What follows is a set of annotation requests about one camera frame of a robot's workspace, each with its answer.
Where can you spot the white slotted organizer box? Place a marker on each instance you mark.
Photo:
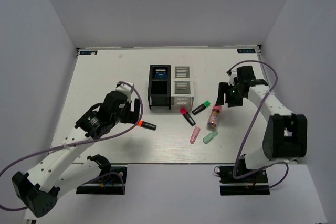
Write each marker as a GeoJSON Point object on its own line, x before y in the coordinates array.
{"type": "Point", "coordinates": [182, 87]}

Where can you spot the right blue corner label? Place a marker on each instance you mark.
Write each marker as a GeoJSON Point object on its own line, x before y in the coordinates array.
{"type": "Point", "coordinates": [246, 51]}

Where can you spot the blue ink jar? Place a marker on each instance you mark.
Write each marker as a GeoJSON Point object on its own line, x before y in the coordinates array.
{"type": "Point", "coordinates": [160, 75]}

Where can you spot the pink correction tape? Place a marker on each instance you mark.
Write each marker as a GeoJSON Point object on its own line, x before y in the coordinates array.
{"type": "Point", "coordinates": [195, 134]}

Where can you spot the red cap black highlighter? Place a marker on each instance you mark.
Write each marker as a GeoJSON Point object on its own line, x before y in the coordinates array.
{"type": "Point", "coordinates": [187, 116]}

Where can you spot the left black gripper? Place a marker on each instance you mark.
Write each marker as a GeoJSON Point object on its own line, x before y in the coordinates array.
{"type": "Point", "coordinates": [132, 116]}

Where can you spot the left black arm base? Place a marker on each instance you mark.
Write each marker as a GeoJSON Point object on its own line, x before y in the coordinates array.
{"type": "Point", "coordinates": [112, 184]}

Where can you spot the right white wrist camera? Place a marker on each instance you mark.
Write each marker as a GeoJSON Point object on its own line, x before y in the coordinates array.
{"type": "Point", "coordinates": [232, 77]}

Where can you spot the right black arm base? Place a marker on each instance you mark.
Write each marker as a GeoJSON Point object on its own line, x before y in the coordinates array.
{"type": "Point", "coordinates": [256, 184]}

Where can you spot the left blue corner label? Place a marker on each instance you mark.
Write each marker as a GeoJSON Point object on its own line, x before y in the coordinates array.
{"type": "Point", "coordinates": [88, 52]}

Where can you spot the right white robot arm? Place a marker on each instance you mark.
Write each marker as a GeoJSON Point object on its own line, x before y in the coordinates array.
{"type": "Point", "coordinates": [285, 137]}

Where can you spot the black slotted organizer box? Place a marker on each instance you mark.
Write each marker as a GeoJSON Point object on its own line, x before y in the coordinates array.
{"type": "Point", "coordinates": [159, 90]}

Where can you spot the pink cap glitter bottle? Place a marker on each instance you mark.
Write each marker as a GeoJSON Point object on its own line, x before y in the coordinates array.
{"type": "Point", "coordinates": [212, 122]}

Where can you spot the orange cap black highlighter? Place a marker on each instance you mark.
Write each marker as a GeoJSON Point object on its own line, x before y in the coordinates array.
{"type": "Point", "coordinates": [147, 125]}

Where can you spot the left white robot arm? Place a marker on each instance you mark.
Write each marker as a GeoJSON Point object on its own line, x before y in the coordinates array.
{"type": "Point", "coordinates": [41, 186]}

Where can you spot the green correction tape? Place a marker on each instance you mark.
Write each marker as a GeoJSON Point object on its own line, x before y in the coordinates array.
{"type": "Point", "coordinates": [209, 137]}

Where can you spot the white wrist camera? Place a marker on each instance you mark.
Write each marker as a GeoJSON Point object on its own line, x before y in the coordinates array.
{"type": "Point", "coordinates": [232, 77]}
{"type": "Point", "coordinates": [125, 87]}

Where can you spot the blue corner label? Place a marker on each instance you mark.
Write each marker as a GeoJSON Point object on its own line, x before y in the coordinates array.
{"type": "Point", "coordinates": [88, 52]}
{"type": "Point", "coordinates": [246, 51]}

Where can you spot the green cap black highlighter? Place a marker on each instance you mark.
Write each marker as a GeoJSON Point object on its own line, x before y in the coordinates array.
{"type": "Point", "coordinates": [201, 107]}

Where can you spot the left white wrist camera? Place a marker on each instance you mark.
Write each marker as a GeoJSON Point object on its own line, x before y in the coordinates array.
{"type": "Point", "coordinates": [125, 87]}

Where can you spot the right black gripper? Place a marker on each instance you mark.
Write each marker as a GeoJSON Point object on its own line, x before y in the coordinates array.
{"type": "Point", "coordinates": [224, 88]}

